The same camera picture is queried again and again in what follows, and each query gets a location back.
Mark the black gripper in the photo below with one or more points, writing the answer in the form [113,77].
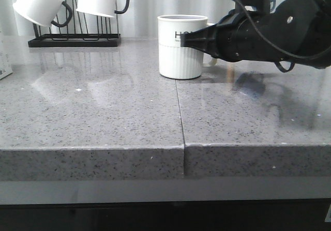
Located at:
[233,39]

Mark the white blue milk carton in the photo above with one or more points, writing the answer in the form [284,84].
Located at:
[6,68]

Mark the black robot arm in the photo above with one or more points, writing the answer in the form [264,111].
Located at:
[297,31]

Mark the cream HOME mug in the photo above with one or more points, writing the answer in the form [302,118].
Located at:
[176,62]

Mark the black wire mug rack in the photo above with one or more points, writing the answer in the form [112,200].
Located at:
[84,30]

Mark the white mug black handle left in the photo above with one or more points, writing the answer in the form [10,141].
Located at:
[42,12]

